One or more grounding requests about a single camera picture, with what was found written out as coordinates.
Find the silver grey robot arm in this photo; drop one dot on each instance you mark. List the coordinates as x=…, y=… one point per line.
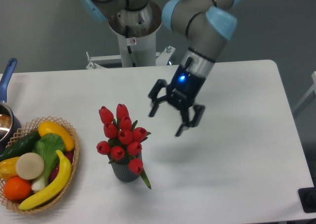
x=205, y=23

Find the purple red vegetable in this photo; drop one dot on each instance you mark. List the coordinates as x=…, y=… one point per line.
x=55, y=171

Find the yellow bell pepper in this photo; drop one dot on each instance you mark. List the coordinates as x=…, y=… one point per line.
x=7, y=168

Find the green cucumber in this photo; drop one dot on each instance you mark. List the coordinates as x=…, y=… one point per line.
x=20, y=147

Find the orange fruit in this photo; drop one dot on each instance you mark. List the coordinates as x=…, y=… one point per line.
x=17, y=188

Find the yellow squash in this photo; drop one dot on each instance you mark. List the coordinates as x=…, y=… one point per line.
x=47, y=127

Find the white metal base frame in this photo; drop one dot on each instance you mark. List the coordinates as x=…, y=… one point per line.
x=166, y=57

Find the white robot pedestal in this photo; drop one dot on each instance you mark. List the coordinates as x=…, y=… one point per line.
x=136, y=34

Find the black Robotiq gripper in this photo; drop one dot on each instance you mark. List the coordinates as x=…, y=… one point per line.
x=181, y=94

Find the woven wicker basket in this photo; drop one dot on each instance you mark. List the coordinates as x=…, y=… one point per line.
x=21, y=132

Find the beige round disc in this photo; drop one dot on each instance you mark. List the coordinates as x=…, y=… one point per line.
x=29, y=166

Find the yellow banana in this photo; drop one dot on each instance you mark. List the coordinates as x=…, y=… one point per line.
x=54, y=188

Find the blue handled saucepan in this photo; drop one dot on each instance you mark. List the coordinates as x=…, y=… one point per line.
x=9, y=124

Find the black device at table edge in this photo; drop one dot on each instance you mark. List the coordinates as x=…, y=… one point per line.
x=308, y=199

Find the white furniture at right edge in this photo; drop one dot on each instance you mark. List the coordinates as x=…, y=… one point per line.
x=306, y=99

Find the dark grey ribbed vase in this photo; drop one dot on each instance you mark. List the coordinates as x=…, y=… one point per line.
x=122, y=171

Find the red tulip bouquet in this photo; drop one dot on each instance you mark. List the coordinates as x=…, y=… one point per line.
x=124, y=138

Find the green bok choy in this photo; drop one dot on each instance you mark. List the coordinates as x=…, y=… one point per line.
x=46, y=148

